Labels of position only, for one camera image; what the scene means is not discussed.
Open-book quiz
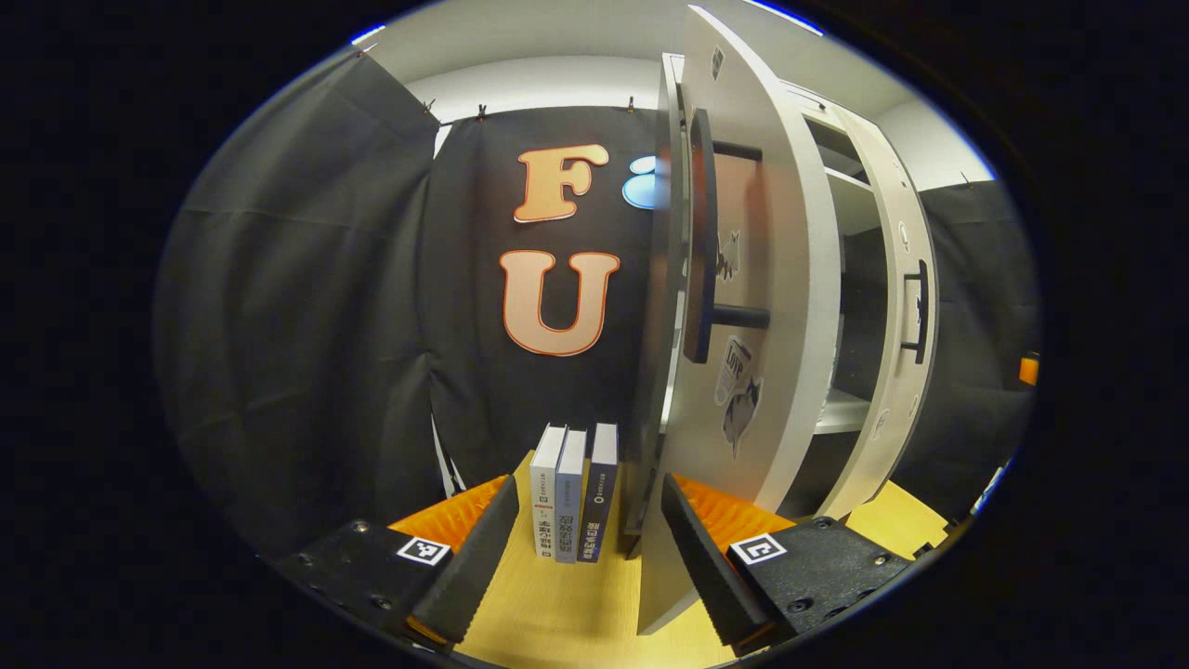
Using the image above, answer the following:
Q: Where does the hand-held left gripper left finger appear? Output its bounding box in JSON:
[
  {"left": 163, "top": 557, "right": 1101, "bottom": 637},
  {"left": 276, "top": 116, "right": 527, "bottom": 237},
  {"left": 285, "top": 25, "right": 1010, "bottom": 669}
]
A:
[{"left": 269, "top": 476, "right": 521, "bottom": 649}]

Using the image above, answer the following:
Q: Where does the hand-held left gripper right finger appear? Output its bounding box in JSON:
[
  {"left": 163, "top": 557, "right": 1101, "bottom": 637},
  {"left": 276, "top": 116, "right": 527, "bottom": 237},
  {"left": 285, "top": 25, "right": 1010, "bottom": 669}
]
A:
[{"left": 661, "top": 474, "right": 919, "bottom": 656}]

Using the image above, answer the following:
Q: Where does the white cabinet door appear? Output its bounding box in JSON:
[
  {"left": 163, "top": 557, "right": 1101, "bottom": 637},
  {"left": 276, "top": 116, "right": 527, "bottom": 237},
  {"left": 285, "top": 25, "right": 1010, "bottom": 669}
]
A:
[
  {"left": 639, "top": 5, "right": 843, "bottom": 637},
  {"left": 817, "top": 102, "right": 941, "bottom": 521}
]

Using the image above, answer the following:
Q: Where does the white book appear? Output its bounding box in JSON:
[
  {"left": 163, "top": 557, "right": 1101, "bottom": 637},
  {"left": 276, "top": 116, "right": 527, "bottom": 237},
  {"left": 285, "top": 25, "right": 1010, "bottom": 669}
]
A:
[{"left": 529, "top": 424, "right": 568, "bottom": 559}]

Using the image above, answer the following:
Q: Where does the grey book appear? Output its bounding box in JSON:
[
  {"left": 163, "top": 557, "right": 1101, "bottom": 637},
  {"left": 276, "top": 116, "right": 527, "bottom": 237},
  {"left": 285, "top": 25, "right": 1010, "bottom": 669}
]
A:
[{"left": 555, "top": 429, "right": 589, "bottom": 565}]

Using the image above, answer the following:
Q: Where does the navy book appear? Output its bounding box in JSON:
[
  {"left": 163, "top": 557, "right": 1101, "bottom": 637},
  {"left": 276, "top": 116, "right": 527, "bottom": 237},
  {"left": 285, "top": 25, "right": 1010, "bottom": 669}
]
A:
[{"left": 577, "top": 423, "right": 621, "bottom": 565}]

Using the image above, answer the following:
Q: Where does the white cabinet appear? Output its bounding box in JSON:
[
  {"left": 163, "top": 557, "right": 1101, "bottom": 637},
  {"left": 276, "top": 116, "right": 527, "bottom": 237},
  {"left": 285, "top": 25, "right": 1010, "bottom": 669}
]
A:
[{"left": 658, "top": 51, "right": 895, "bottom": 523}]

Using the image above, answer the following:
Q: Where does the black backdrop cloth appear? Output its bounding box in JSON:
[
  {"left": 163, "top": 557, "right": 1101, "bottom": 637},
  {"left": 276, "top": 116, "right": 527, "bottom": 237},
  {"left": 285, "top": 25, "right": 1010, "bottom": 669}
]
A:
[{"left": 153, "top": 51, "right": 1043, "bottom": 558}]

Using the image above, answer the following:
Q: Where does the white cabinet drawer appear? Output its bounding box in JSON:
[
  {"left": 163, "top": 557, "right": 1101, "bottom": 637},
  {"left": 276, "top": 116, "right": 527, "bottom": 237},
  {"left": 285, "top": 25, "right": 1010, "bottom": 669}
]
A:
[{"left": 782, "top": 82, "right": 844, "bottom": 119}]

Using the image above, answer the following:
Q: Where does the black door handle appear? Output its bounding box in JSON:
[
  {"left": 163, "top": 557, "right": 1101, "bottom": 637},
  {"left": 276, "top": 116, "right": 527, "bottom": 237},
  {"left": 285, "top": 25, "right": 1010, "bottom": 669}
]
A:
[{"left": 902, "top": 259, "right": 931, "bottom": 365}]

